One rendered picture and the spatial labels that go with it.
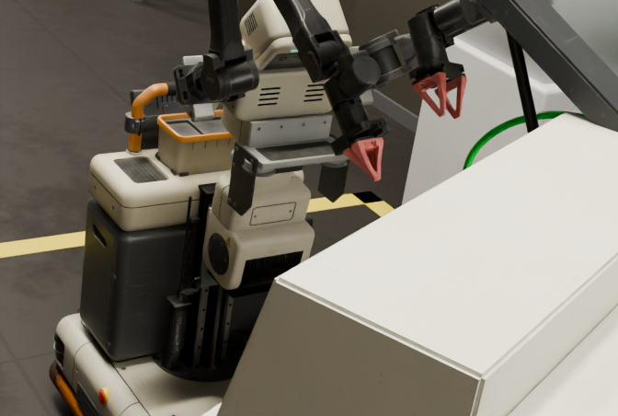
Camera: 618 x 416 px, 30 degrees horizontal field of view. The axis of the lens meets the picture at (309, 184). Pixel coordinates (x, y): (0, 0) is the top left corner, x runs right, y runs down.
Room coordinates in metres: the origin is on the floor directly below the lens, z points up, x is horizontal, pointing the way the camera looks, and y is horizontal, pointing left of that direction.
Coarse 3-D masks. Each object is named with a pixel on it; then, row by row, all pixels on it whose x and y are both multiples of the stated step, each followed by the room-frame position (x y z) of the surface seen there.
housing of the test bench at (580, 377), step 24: (600, 336) 1.05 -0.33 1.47; (576, 360) 1.00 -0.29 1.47; (600, 360) 1.01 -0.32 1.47; (552, 384) 0.95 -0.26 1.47; (576, 384) 0.95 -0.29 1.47; (600, 384) 0.96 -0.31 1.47; (528, 408) 0.90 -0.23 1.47; (552, 408) 0.91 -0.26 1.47; (576, 408) 0.91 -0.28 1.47; (600, 408) 0.92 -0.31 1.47
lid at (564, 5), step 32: (480, 0) 1.59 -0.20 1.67; (512, 0) 1.57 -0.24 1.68; (544, 0) 1.63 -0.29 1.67; (576, 0) 1.74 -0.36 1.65; (608, 0) 1.82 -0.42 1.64; (512, 32) 1.56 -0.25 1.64; (544, 32) 1.54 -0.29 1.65; (576, 32) 1.60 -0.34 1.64; (608, 32) 1.71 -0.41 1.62; (544, 64) 1.53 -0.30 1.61; (576, 64) 1.52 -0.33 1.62; (608, 64) 1.62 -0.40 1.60; (576, 96) 1.50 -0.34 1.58; (608, 96) 1.50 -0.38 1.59; (608, 128) 1.48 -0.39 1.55
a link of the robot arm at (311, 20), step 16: (288, 0) 2.10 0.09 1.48; (304, 0) 2.10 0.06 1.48; (288, 16) 2.10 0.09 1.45; (304, 16) 2.08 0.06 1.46; (320, 16) 2.09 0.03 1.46; (304, 32) 2.05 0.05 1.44; (320, 32) 2.06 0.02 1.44; (336, 32) 2.07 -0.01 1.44; (304, 48) 2.05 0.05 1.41; (320, 48) 2.03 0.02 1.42; (336, 48) 2.04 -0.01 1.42; (320, 64) 2.01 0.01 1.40
